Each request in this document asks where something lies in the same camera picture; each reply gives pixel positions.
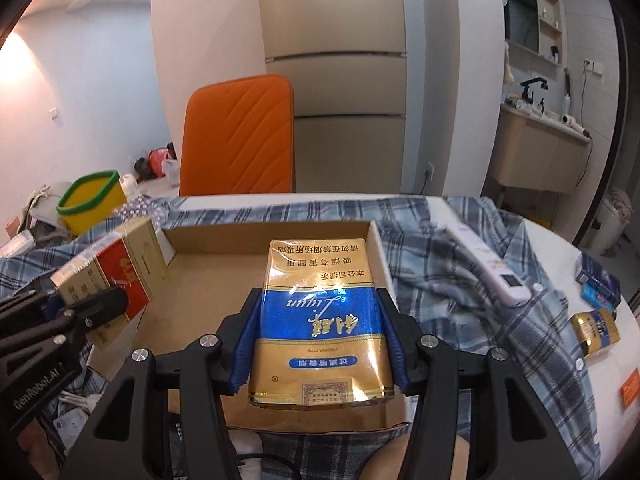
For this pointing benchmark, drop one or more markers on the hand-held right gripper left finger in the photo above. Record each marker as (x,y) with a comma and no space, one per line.
(244,345)

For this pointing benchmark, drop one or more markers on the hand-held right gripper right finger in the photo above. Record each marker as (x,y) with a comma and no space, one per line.
(396,347)

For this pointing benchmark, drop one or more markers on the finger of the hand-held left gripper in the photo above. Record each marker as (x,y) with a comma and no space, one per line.
(107,302)
(25,310)

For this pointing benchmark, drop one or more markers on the tan small carton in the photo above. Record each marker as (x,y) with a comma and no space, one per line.
(120,265)

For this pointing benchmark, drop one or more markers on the light blue tissue packet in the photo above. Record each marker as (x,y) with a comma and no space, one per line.
(72,430)

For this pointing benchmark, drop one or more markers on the shallow cardboard box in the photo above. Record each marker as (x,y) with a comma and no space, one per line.
(210,270)

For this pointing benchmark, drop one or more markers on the blue and gold cigarette pack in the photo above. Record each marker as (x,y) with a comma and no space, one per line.
(320,310)

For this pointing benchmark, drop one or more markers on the dark blue plaid flannel shirt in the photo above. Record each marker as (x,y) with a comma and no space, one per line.
(35,265)

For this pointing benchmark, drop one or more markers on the light blue plaid shirt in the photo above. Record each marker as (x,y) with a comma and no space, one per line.
(440,300)

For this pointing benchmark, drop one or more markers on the yellow basket with green rim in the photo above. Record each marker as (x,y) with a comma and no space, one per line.
(92,205)

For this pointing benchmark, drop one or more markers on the dotted patterned cloth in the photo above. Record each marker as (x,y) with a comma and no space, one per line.
(145,207)

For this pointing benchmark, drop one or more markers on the white crumpled cloth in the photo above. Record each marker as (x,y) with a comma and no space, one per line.
(47,200)

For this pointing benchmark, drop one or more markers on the person's leg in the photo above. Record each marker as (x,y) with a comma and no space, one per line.
(382,462)

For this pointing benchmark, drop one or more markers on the white remote control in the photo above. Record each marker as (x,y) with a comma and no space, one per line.
(492,270)

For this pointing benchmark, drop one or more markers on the grey striped cloth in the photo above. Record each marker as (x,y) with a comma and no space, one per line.
(310,455)

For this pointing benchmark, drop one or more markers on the red plastic bag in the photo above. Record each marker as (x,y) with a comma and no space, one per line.
(159,161)

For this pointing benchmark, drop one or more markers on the small gold blue cigarette pack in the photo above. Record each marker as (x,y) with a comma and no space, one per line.
(595,332)

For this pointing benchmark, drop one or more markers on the orange padded chair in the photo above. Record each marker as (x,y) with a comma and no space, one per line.
(235,135)

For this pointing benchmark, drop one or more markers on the dark blue cigarette pack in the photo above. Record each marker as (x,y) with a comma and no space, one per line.
(597,272)

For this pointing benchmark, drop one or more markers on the orange card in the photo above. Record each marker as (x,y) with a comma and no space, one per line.
(631,390)

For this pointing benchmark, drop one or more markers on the beige vanity cabinet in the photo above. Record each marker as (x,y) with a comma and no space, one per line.
(535,152)

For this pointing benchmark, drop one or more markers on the white trash bin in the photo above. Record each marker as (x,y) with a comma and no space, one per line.
(612,220)

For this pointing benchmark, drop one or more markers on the beige refrigerator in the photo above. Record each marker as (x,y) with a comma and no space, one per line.
(340,85)

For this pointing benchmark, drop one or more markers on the white hair dryer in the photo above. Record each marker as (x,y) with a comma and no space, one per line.
(572,122)

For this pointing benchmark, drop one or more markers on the black faucet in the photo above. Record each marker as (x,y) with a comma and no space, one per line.
(532,87)

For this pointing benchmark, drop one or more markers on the bathroom mirror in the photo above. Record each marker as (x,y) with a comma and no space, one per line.
(521,17)

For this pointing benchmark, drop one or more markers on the white wall switch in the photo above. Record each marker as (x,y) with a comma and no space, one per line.
(55,116)

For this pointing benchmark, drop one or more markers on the white wall socket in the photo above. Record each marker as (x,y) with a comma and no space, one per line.
(593,66)

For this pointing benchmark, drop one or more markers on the recessed wall shelf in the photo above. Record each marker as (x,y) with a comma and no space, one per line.
(549,25)

